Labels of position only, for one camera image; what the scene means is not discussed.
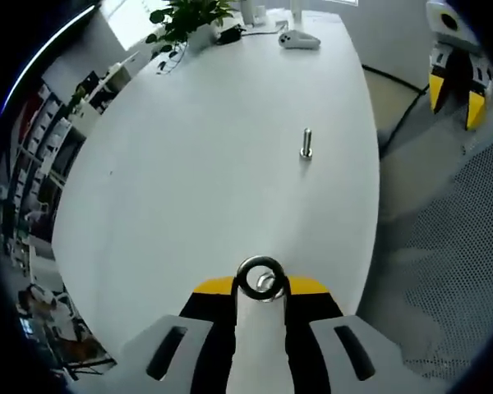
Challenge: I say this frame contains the green plant in white pot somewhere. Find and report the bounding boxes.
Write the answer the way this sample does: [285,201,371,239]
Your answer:
[145,0,239,75]

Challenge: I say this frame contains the black monitor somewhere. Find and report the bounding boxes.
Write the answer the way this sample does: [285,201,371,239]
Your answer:
[84,70,102,94]

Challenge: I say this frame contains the white shelf with storage bins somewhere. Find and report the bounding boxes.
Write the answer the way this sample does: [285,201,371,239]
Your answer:
[0,73,87,255]

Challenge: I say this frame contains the white office desk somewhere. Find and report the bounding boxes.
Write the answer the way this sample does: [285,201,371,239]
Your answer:
[71,51,143,124]

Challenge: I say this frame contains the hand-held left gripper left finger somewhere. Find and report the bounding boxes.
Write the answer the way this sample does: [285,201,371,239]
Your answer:
[76,275,237,394]

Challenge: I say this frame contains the small green plant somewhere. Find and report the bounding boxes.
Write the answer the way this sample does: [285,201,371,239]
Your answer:
[67,88,87,120]

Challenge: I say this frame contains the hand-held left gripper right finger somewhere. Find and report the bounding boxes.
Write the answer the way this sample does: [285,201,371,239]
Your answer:
[284,276,451,394]

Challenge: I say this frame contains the slim steel threaded stud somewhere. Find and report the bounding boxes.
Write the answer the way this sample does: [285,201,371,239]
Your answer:
[298,127,315,161]

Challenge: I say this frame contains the white grey handheld controller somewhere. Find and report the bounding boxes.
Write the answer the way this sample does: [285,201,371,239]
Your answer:
[278,30,321,50]

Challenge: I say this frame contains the bright window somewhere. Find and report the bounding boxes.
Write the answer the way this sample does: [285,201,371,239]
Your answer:
[94,0,173,50]

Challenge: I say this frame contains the black power adapter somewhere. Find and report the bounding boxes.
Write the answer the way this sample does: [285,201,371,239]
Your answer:
[216,25,247,44]

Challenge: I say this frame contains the thick steel threaded stud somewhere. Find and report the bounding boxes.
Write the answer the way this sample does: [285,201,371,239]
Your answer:
[254,273,279,304]

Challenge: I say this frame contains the large steel washer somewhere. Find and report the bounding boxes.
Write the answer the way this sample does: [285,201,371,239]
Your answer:
[235,254,287,303]

